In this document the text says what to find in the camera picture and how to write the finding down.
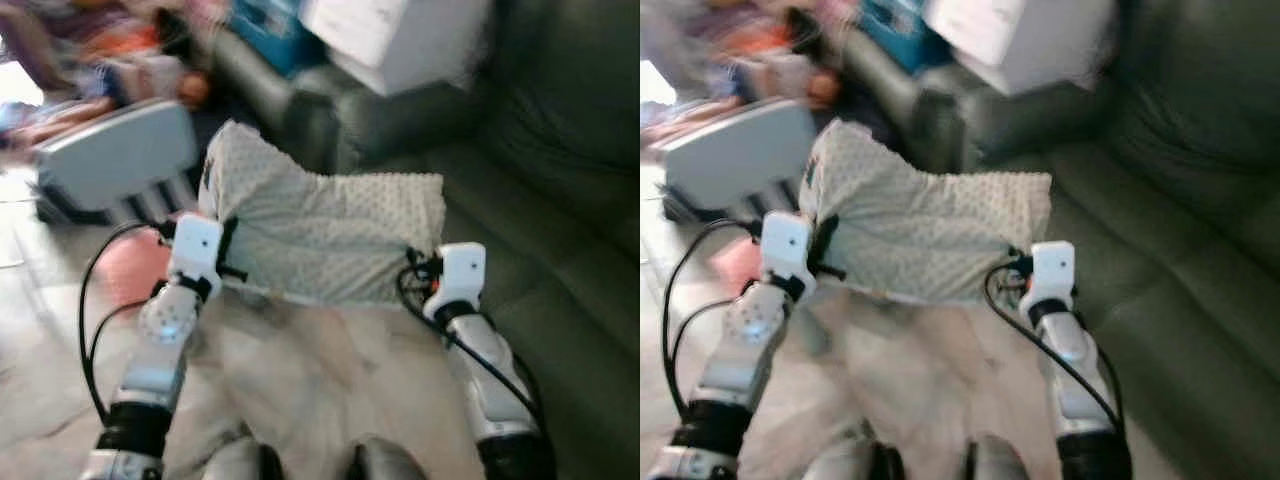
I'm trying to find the cream dotted pillow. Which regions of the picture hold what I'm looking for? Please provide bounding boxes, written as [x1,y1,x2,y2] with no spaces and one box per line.
[800,118,1053,306]
[197,120,447,307]

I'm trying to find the dark green leather sofa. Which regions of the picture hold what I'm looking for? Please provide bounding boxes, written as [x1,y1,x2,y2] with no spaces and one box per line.
[210,0,641,480]
[845,0,1280,480]

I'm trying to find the light blue child chair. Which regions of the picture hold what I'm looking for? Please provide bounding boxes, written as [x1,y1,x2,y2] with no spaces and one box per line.
[35,98,201,309]
[660,98,819,299]

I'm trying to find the grey right robot leg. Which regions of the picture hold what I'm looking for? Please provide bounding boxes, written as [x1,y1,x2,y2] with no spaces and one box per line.
[965,435,1033,480]
[345,435,431,480]

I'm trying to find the grey robot leg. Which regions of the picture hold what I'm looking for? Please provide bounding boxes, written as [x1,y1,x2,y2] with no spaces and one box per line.
[800,435,891,480]
[345,435,431,480]
[195,435,286,480]
[965,435,1033,480]

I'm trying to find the colourful clutter pile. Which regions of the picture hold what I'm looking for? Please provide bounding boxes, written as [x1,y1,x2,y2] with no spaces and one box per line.
[0,0,213,151]
[640,0,846,151]

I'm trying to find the grey left robot leg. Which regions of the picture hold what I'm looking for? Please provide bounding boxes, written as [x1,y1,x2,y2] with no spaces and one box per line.
[800,435,891,480]
[195,435,286,480]

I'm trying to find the blue storage box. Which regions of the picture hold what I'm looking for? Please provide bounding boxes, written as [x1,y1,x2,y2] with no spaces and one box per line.
[228,0,323,77]
[858,0,947,74]

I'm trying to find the white cardboard box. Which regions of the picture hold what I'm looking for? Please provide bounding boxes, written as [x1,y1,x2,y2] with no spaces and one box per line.
[300,0,493,97]
[922,0,1117,97]

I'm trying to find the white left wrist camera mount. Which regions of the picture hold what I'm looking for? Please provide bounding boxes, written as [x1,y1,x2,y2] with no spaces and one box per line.
[168,212,224,281]
[760,210,813,279]

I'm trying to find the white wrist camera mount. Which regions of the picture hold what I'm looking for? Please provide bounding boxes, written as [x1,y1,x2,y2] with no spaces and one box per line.
[1030,241,1078,305]
[760,210,813,279]
[168,212,224,281]
[433,243,488,307]

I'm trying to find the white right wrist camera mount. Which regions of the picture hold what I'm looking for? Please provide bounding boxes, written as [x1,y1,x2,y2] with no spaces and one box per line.
[433,243,488,307]
[1030,241,1078,305]

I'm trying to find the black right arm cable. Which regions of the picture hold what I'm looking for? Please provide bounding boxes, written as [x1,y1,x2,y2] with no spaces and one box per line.
[395,264,547,433]
[983,262,1127,433]

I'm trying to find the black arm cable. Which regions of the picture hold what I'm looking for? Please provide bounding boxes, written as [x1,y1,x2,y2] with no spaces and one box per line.
[395,264,547,433]
[661,217,767,423]
[983,262,1127,433]
[77,220,177,427]

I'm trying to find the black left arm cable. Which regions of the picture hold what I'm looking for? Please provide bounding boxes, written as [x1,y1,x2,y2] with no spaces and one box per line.
[77,220,177,427]
[661,217,767,423]

